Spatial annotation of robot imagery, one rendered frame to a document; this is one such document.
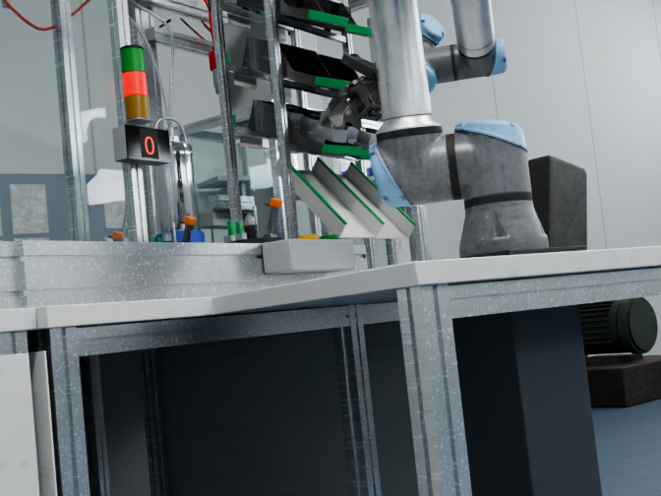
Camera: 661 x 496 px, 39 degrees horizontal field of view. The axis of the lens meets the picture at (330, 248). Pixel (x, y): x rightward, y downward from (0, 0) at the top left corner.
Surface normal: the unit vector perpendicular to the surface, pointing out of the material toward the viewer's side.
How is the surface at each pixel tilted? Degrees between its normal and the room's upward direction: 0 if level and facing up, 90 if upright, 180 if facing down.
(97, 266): 90
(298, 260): 90
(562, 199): 90
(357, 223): 45
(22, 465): 90
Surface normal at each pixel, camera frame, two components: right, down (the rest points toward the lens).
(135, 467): 0.81, -0.13
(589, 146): 0.56, -0.12
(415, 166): -0.14, 0.02
